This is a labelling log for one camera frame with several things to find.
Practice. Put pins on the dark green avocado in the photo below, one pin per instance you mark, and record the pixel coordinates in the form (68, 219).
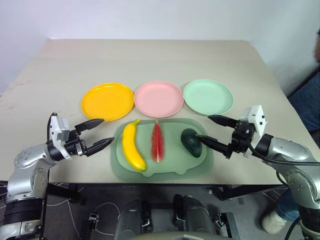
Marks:
(191, 143)

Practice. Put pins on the yellow plastic plate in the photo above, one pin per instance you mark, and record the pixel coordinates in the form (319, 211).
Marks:
(107, 101)

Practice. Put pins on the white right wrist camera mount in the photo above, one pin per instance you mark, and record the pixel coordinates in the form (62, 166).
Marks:
(257, 117)

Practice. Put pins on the yellow banana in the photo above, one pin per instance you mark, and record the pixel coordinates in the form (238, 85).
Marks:
(131, 150)

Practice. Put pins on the red watermelon slice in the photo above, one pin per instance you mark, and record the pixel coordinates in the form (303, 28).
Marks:
(157, 142)

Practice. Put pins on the light green plastic plate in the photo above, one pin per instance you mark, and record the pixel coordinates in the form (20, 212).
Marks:
(208, 96)

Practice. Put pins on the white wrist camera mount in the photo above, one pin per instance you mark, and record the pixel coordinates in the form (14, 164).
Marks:
(54, 125)
(257, 117)

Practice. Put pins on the translucent green tray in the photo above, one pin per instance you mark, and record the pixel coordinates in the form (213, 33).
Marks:
(175, 167)

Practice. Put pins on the bystander blue jeans leg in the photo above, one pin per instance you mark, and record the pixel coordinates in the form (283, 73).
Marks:
(307, 105)

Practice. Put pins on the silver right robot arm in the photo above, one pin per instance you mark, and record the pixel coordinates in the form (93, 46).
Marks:
(292, 155)

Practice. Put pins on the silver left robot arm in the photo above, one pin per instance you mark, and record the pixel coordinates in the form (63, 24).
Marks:
(27, 160)

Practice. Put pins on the dark rounded robot leg shape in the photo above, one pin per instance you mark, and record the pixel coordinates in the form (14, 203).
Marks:
(132, 220)
(195, 217)

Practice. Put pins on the pink plastic plate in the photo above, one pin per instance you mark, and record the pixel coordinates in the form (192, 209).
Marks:
(158, 98)

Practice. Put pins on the white sneaker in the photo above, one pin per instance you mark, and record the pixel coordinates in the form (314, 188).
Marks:
(273, 222)

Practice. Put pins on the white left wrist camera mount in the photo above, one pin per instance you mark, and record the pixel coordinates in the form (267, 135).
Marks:
(54, 125)

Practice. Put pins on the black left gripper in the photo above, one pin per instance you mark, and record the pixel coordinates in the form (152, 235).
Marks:
(75, 145)

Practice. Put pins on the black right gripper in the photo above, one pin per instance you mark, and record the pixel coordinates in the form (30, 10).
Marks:
(241, 140)

